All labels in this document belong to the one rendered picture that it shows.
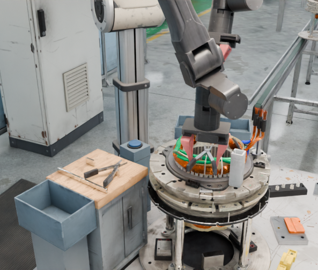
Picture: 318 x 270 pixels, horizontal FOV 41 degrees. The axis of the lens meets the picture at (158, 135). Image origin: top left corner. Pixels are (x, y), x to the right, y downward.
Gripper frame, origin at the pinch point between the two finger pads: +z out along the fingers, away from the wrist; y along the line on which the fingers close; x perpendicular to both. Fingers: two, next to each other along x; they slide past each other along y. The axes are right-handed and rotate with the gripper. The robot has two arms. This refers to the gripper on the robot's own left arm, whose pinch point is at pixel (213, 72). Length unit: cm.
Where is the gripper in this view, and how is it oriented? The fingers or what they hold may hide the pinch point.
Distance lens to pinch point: 106.6
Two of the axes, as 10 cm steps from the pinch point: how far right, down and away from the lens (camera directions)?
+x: 2.9, -0.7, 9.5
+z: -1.3, 9.9, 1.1
